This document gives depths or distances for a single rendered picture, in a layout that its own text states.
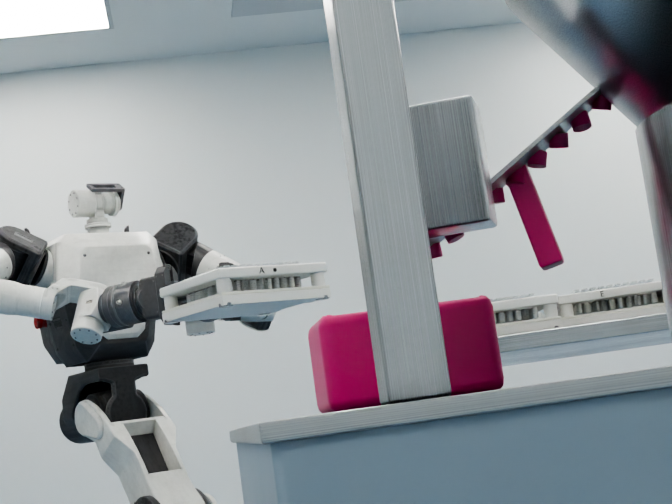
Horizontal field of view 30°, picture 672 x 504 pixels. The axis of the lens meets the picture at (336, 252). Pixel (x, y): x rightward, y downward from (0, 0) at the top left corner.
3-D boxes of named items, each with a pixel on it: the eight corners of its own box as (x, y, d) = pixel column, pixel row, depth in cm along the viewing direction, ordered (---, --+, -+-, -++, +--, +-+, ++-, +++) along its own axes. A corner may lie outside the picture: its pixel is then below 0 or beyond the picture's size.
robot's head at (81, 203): (70, 229, 302) (66, 193, 303) (109, 228, 308) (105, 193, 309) (81, 223, 296) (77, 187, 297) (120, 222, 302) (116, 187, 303)
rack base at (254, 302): (223, 305, 231) (221, 292, 231) (162, 323, 251) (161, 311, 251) (331, 296, 245) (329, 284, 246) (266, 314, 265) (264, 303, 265)
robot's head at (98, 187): (79, 210, 305) (84, 181, 302) (112, 210, 310) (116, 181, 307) (90, 220, 300) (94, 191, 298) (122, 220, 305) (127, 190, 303)
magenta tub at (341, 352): (479, 396, 123) (465, 307, 124) (509, 391, 111) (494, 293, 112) (317, 418, 121) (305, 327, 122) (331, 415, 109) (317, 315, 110)
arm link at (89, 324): (117, 275, 260) (71, 285, 264) (107, 317, 253) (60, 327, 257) (145, 305, 268) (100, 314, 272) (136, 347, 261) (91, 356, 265)
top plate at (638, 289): (663, 297, 284) (661, 288, 285) (676, 287, 260) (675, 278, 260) (554, 312, 287) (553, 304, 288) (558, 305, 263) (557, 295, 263)
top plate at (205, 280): (220, 278, 232) (218, 267, 232) (159, 298, 251) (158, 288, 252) (328, 271, 246) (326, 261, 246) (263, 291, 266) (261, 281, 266)
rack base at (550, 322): (538, 335, 280) (536, 325, 280) (563, 327, 255) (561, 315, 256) (430, 350, 278) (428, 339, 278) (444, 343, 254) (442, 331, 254)
